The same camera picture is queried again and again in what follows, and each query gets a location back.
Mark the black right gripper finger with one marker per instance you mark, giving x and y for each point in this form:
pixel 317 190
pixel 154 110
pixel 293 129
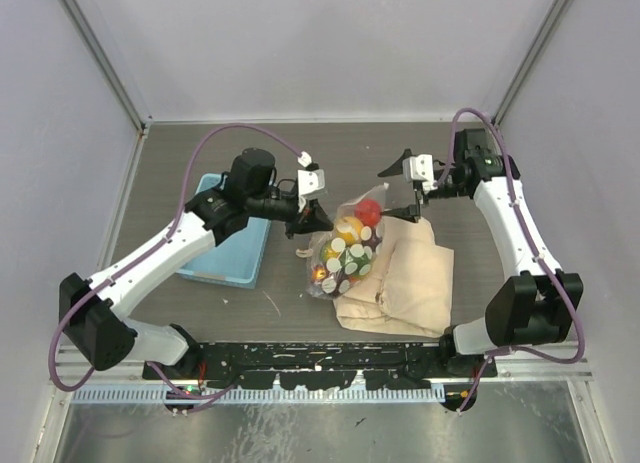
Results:
pixel 396 168
pixel 408 213

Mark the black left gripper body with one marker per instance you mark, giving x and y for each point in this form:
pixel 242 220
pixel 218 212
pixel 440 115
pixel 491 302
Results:
pixel 291 225

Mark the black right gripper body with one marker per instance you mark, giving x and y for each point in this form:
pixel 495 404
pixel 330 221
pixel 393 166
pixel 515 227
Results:
pixel 419 194

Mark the orange fake fruit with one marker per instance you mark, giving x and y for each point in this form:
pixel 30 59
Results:
pixel 349 228

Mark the red fake apple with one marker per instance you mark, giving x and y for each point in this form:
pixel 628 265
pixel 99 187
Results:
pixel 368 211

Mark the clear polka dot zip bag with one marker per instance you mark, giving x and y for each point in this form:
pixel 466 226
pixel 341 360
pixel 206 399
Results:
pixel 325 277

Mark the green fake fruit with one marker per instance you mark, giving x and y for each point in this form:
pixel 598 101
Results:
pixel 356 261

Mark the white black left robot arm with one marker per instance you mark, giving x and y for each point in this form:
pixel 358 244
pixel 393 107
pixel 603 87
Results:
pixel 95 312

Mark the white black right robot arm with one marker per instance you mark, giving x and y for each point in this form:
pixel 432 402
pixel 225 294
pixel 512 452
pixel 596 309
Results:
pixel 538 301

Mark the beige folded fabric garment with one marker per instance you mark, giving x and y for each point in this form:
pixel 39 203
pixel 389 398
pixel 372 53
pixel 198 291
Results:
pixel 409 289

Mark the light blue plastic basket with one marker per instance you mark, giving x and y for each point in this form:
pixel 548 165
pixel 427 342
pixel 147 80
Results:
pixel 235 263

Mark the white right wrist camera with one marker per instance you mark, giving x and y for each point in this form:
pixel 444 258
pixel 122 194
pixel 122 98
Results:
pixel 419 168

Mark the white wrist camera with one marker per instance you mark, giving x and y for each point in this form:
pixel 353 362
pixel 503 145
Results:
pixel 311 183
pixel 419 168

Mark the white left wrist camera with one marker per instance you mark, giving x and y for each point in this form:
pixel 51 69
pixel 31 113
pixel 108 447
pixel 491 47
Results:
pixel 311 183

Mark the black paint-chipped base rail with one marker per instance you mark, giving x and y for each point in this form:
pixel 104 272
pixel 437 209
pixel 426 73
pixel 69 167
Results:
pixel 322 366

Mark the aluminium frame rail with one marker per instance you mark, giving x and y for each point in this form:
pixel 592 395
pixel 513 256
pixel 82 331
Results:
pixel 96 49

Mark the light blue slotted cable duct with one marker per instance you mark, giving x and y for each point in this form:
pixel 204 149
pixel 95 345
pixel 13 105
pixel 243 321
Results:
pixel 159 393

